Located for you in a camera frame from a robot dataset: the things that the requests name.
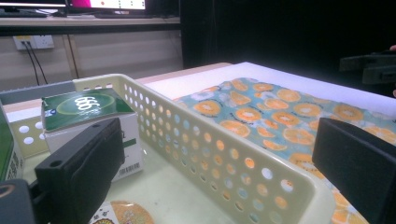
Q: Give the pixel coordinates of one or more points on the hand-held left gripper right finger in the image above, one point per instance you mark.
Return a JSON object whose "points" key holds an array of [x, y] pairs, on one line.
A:
{"points": [[358, 161]]}

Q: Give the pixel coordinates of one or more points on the black curtain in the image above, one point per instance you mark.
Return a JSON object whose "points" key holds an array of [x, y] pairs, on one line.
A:
{"points": [[280, 31]]}

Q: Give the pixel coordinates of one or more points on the cream perforated plastic basket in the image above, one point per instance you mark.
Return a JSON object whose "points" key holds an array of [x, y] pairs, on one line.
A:
{"points": [[174, 193]]}

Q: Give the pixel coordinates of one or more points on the white wall socket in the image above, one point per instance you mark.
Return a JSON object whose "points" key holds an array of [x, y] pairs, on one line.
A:
{"points": [[40, 42]]}

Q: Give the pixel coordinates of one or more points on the square green and white box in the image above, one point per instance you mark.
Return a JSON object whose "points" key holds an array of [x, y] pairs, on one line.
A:
{"points": [[90, 105]]}

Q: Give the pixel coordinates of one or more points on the long green and white box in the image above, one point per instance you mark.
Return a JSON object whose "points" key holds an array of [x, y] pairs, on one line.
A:
{"points": [[6, 146]]}

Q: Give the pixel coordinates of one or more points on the orange print fabric bag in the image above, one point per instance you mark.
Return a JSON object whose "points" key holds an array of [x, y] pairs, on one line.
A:
{"points": [[249, 104]]}

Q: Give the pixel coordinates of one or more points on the computer monitor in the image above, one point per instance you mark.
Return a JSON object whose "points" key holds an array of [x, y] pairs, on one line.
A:
{"points": [[118, 4], [31, 3]]}

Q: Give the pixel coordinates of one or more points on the wooden desk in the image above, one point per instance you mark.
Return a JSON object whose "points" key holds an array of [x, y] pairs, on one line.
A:
{"points": [[93, 22]]}

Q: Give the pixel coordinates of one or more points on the black keyboard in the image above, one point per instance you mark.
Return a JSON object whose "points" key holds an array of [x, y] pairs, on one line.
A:
{"points": [[21, 13]]}

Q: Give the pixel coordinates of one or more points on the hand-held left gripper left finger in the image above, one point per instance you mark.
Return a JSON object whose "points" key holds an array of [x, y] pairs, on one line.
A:
{"points": [[77, 174]]}

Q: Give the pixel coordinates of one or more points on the orange snack packet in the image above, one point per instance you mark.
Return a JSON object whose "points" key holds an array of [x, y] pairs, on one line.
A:
{"points": [[130, 214]]}

